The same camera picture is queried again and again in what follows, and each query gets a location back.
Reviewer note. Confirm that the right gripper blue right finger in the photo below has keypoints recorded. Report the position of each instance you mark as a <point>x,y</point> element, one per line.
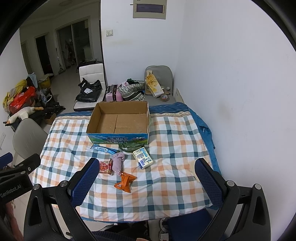
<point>253,222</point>

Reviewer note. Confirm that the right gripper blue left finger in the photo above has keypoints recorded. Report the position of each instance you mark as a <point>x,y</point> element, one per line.
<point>40,220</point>

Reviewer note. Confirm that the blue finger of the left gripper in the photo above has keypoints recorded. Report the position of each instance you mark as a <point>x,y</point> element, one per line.
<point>5,160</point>

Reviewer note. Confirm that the red snack packet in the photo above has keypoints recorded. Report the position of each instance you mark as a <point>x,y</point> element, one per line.
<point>105,167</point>

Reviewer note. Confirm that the orange snack packet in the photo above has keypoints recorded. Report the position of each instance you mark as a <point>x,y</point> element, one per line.
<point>126,180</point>

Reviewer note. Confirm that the blue long snack packet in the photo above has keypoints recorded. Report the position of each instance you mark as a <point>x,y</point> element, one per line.
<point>104,149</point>

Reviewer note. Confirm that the purple cloth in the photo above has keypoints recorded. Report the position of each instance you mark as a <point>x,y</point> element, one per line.
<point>117,160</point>

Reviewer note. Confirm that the white blue tissue pack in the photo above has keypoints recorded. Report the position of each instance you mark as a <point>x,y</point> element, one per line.
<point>143,158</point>

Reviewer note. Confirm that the grey plastic chair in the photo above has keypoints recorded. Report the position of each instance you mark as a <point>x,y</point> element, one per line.
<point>29,138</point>

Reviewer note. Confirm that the white goose plush toy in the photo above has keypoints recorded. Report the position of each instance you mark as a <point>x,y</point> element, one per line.
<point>22,114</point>

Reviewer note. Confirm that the red plastic bag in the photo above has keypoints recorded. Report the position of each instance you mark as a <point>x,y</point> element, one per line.
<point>23,98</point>

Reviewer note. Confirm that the yellow cloth pile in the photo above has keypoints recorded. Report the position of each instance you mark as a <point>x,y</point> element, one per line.
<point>8,99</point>

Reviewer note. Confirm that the plaid checkered quilt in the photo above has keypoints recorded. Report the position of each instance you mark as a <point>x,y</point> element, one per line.
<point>167,188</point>

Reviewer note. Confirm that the dark green plastic bag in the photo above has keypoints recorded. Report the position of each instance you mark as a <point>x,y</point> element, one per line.
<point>131,146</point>

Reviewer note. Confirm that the open cardboard box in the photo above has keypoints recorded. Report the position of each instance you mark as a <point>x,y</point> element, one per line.
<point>119,122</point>

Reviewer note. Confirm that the white leather chair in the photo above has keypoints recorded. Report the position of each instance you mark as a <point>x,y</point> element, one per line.
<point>91,73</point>

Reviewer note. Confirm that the pink suitcase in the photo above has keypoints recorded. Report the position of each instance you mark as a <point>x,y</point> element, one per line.
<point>112,94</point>

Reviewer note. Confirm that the brown tape roll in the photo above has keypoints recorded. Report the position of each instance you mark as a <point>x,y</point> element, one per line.
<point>164,98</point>

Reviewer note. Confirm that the patterned fabric bag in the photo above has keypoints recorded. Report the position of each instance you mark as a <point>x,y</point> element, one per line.
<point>133,92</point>

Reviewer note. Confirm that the yellow white snack box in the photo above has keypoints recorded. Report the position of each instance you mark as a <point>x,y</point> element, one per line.
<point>154,86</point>

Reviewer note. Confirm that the grey chair behind table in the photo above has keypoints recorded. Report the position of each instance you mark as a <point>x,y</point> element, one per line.
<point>165,78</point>

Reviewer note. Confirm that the white wall switch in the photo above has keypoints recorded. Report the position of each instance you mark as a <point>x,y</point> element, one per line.
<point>109,33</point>

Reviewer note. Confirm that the wall electrical panel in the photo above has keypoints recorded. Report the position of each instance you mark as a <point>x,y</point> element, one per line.
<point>149,9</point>

